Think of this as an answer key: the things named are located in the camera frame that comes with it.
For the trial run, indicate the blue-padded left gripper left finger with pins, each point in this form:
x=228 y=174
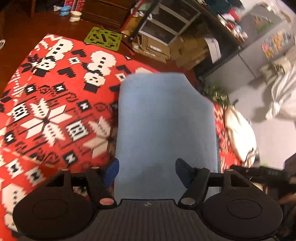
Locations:
x=109 y=173

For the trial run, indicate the white drawer unit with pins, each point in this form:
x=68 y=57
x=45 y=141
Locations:
x=168 y=20

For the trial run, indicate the red patterned blanket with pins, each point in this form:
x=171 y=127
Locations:
x=59 y=124

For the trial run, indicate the white pet bowl stand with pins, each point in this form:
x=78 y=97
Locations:
x=75 y=16

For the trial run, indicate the dark wooden dresser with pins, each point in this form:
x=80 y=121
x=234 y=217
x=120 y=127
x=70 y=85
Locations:
x=108 y=14

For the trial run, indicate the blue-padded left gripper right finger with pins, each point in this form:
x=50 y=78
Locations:
x=185 y=172

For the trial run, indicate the red gift boxes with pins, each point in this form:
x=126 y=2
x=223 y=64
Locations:
x=76 y=5

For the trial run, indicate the small white floor bowl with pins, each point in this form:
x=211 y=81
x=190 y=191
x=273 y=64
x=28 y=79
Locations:
x=2 y=43

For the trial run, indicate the white curtain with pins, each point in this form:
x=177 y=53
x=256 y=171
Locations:
x=283 y=96

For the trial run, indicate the flattened cardboard boxes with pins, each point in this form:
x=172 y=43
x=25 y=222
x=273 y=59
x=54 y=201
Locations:
x=185 y=51

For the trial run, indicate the silver refrigerator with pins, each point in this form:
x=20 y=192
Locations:
x=270 y=35

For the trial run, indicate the blue pet bowl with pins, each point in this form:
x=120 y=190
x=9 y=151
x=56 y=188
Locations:
x=65 y=10

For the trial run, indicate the light blue knit garment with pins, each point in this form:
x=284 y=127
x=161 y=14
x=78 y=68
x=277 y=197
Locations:
x=161 y=118

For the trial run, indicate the cream striped garment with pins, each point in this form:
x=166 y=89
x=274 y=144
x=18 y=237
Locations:
x=241 y=136

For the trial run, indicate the green perforated mat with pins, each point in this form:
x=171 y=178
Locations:
x=104 y=38

